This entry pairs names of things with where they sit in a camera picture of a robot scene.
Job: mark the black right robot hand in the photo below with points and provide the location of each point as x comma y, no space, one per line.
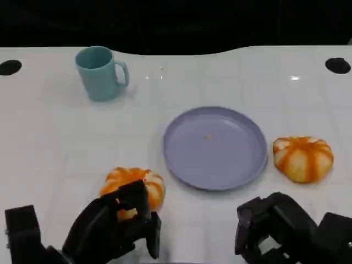
286,220

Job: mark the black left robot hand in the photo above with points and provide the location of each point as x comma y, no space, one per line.
93,228

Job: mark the orange white toy bread roll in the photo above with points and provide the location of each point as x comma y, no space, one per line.
302,159
155,189

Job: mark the lilac plate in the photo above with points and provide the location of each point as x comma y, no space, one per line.
214,162

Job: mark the pale green mug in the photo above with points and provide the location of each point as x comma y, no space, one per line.
96,79

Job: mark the black table grommet hole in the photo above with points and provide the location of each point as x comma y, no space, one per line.
337,65
9,67

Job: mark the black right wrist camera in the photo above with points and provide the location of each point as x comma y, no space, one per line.
335,236

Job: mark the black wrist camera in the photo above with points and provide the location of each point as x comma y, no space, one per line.
335,236
22,231

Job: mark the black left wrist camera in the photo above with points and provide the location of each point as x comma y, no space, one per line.
22,231

